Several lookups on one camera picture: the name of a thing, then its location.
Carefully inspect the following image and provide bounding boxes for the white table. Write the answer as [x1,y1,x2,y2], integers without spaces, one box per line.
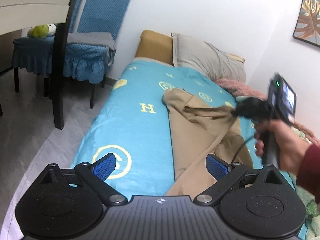
[1,0,70,35]

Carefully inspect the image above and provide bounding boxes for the dark red sleeve forearm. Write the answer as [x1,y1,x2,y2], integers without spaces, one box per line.
[296,144,320,205]

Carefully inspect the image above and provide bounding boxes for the tan t-shirt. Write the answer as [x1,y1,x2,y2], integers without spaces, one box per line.
[162,88,253,198]

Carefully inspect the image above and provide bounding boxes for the pink fuzzy blanket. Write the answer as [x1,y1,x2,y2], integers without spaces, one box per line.
[214,78,267,100]

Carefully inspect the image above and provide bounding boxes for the blue patterned bed sheet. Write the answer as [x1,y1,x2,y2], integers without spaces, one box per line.
[70,60,308,240]

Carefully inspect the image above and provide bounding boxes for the framed leaf picture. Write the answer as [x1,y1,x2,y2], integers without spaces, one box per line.
[292,0,319,47]

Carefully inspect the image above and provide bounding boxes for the grey pillow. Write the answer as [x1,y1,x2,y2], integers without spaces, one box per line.
[171,33,246,83]

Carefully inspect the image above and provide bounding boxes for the green cartoon fleece blanket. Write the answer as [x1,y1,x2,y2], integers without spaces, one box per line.
[283,122,319,239]

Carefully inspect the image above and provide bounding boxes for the person's right hand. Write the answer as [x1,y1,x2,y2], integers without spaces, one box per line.
[254,119,311,176]

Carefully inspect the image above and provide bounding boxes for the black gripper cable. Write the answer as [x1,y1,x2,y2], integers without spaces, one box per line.
[230,133,256,165]

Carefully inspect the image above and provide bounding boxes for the mustard yellow headboard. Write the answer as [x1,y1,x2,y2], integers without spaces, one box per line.
[135,30,174,66]

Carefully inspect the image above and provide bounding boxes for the grey cloth on chair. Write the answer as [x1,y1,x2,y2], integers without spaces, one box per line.
[67,32,116,51]

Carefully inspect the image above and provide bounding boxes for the green plush toy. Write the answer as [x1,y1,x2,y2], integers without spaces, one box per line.
[27,24,57,38]

